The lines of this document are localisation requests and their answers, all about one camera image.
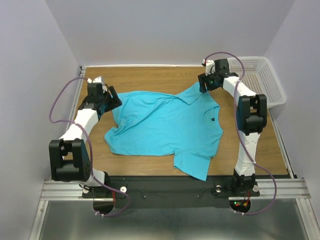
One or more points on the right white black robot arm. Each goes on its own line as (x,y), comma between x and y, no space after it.
(250,118)

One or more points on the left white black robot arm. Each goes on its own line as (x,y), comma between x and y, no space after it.
(71,156)

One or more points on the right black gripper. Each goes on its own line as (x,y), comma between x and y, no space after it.
(202,83)

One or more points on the turquoise t shirt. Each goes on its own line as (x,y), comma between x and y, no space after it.
(185,125)

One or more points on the white plastic basket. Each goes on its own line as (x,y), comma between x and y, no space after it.
(258,77)

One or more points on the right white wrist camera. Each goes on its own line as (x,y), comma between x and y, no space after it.
(209,66)

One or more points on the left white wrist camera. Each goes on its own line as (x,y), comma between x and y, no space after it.
(96,81)

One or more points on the aluminium frame rail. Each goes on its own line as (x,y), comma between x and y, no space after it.
(43,204)

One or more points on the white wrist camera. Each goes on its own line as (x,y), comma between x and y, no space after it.
(209,66)
(96,81)

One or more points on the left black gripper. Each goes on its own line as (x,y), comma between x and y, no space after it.
(113,97)

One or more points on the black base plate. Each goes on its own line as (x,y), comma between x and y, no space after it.
(170,192)

